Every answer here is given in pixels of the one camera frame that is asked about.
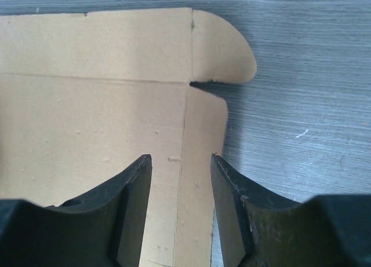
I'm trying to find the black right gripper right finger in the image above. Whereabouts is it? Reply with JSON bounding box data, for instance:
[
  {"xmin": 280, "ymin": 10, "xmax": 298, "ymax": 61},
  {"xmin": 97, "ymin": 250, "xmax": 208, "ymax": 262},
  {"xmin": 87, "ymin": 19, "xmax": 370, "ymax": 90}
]
[{"xmin": 210, "ymin": 154, "xmax": 370, "ymax": 266}]

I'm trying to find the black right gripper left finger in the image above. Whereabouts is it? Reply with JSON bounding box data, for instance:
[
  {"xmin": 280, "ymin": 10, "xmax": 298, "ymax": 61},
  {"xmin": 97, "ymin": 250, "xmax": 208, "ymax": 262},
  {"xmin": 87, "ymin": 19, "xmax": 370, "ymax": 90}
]
[{"xmin": 1, "ymin": 155, "xmax": 152, "ymax": 266}]

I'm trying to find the brown cardboard box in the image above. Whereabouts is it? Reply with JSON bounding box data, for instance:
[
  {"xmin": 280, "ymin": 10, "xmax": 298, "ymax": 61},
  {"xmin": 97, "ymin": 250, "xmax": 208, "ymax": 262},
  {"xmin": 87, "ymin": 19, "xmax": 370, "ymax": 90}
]
[{"xmin": 1, "ymin": 8, "xmax": 257, "ymax": 266}]

